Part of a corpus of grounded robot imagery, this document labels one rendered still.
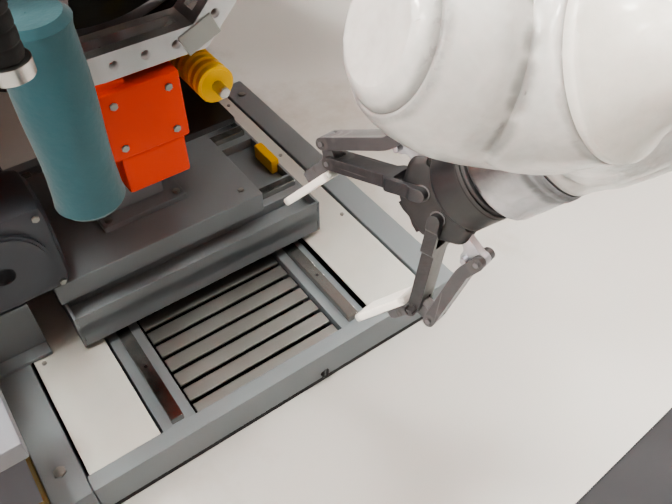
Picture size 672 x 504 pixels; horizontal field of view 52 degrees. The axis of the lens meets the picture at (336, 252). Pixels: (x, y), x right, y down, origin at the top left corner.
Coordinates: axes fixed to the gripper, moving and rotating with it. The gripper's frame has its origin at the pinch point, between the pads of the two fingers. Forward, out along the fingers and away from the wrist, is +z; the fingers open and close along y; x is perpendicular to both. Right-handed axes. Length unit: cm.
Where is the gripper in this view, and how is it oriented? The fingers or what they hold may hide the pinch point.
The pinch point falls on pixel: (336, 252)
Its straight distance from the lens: 68.8
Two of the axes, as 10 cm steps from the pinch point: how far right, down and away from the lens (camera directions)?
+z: -6.2, 3.1, 7.2
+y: -5.2, -8.5, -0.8
